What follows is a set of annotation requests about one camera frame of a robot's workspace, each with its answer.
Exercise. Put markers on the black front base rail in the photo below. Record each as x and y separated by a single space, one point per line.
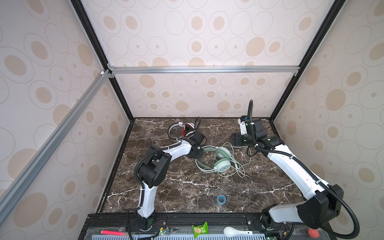
178 226

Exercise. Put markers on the pink marker pen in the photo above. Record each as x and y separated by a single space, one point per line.
114 233

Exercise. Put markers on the red ball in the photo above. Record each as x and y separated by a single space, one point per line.
313 233

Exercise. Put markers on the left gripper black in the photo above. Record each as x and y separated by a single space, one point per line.
201 154

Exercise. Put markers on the white ceramic spoon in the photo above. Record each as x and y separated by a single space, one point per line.
232 232

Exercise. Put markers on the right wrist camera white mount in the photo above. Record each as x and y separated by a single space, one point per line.
247 126

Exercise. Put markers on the green headphones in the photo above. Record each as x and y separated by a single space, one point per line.
222 160

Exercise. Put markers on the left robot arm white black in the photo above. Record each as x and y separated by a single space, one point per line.
151 170

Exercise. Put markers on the white black headphones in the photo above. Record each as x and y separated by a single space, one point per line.
180 130

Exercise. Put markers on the green snack packet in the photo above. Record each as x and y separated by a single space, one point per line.
200 230

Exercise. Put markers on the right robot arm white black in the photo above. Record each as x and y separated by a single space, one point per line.
322 201

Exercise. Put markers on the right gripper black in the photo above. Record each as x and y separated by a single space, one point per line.
236 139

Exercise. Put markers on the blue tape roll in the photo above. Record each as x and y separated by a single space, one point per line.
221 200

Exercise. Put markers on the horizontal aluminium rail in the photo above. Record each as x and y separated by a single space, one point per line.
205 70

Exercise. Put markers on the left diagonal aluminium rail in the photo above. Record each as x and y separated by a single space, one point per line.
21 184

